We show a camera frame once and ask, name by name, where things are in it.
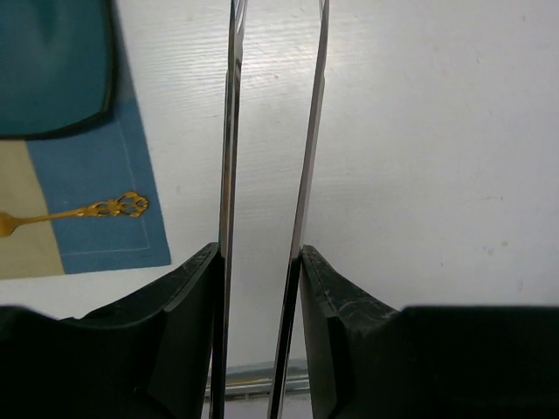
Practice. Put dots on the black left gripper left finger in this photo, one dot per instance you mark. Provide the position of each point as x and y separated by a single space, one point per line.
143 356

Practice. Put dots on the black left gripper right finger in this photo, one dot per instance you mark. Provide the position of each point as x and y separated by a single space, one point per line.
366 359

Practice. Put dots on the stainless steel serving tongs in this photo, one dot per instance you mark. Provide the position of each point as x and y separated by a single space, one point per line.
236 34

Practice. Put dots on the aluminium table edge rail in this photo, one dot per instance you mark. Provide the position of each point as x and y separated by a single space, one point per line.
257 379

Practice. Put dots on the blue and beige placemat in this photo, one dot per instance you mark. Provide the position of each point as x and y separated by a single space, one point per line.
49 176

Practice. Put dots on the gold fork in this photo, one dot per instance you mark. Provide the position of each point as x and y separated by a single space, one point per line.
129 204

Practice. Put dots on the teal square plate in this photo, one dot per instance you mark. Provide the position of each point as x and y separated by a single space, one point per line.
58 66

